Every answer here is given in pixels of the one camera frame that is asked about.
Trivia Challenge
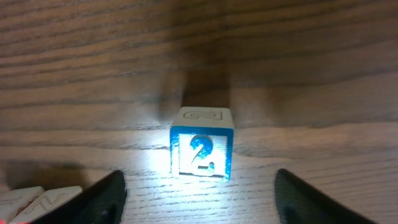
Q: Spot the blue number 2 block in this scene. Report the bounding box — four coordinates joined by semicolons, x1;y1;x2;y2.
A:
170;106;234;182

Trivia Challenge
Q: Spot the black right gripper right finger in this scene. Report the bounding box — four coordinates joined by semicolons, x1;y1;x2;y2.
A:
274;169;375;224

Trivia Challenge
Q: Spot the red letter I block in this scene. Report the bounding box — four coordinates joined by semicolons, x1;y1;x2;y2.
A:
11;185;83;224

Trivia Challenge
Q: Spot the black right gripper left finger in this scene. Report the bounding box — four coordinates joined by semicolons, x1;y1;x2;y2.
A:
32;170;127;224

